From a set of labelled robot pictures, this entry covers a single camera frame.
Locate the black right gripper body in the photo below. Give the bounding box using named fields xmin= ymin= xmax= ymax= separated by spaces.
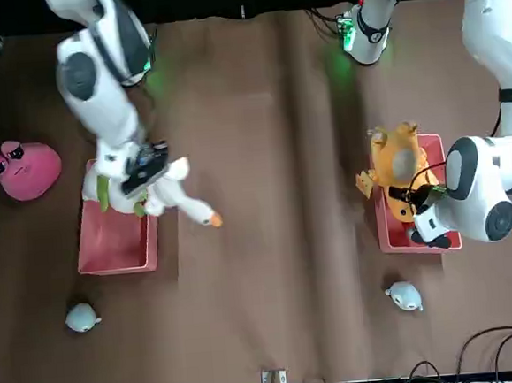
xmin=118 ymin=156 xmax=172 ymax=198

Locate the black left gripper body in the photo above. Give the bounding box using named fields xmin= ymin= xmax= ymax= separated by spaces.
xmin=409 ymin=184 xmax=440 ymax=210

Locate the orange-yellow bear doll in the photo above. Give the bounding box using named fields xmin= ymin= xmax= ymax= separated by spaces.
xmin=349 ymin=118 xmax=441 ymax=203

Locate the white doll with green leaves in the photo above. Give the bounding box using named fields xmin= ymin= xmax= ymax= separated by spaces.
xmin=79 ymin=164 xmax=153 ymax=223

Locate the white goose doll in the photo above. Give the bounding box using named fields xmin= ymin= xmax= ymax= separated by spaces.
xmin=139 ymin=154 xmax=225 ymax=234

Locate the pink plastic box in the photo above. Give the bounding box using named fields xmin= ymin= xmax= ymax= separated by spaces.
xmin=68 ymin=154 xmax=163 ymax=279
xmin=369 ymin=130 xmax=464 ymax=260

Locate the small light blue plush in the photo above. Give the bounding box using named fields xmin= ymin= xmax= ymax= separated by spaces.
xmin=63 ymin=301 xmax=103 ymax=336
xmin=383 ymin=279 xmax=425 ymax=316

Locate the pink blob plush with eyes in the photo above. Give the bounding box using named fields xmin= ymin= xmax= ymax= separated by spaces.
xmin=0 ymin=136 xmax=65 ymax=204

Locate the black desk cable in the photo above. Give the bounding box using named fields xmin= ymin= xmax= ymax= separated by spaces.
xmin=405 ymin=357 xmax=459 ymax=383
xmin=454 ymin=325 xmax=512 ymax=383

